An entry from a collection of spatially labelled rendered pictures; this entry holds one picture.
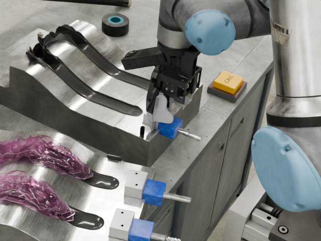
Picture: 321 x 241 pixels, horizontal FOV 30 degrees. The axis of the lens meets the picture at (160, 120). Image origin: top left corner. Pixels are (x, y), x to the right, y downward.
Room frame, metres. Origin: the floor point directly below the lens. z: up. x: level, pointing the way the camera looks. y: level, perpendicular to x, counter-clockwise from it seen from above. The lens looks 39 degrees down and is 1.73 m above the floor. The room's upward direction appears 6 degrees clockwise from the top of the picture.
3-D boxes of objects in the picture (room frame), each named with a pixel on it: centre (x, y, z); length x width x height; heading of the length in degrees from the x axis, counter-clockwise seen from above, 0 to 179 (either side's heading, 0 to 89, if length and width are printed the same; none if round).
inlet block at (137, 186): (0.84, -0.01, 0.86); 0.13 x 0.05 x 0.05; 82
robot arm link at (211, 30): (0.93, -0.07, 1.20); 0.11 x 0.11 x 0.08; 26
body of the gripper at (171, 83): (1.01, -0.02, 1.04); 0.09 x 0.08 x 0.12; 64
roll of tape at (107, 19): (1.53, 0.16, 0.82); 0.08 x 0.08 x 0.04
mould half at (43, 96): (1.18, 0.19, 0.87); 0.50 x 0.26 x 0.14; 65
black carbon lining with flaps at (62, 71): (1.16, 0.18, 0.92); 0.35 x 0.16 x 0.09; 65
